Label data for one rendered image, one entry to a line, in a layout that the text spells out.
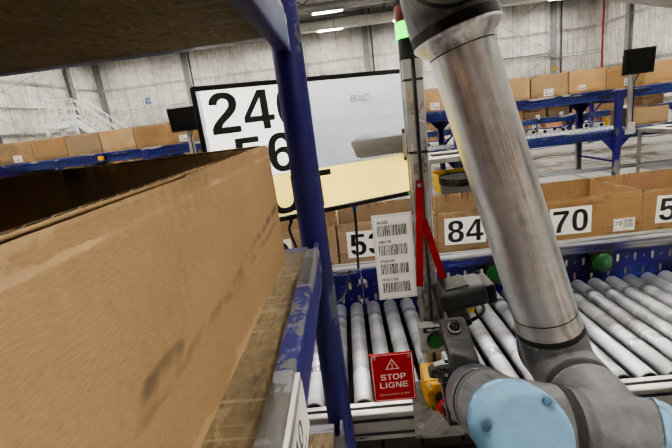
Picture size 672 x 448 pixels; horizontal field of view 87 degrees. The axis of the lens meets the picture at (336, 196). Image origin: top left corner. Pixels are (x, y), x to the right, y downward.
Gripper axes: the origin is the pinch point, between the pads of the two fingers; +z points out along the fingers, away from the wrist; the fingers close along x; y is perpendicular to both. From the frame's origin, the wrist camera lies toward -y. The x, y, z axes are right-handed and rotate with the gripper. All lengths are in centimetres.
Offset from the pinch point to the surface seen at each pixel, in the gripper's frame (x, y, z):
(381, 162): -5.7, -44.2, -1.3
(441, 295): 1.8, -12.7, -1.8
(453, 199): 34, -56, 82
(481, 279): 10.9, -14.9, -0.6
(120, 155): -379, -300, 428
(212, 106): -39, -54, -19
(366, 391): -16.7, 8.6, 25.7
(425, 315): -0.8, -8.9, 7.0
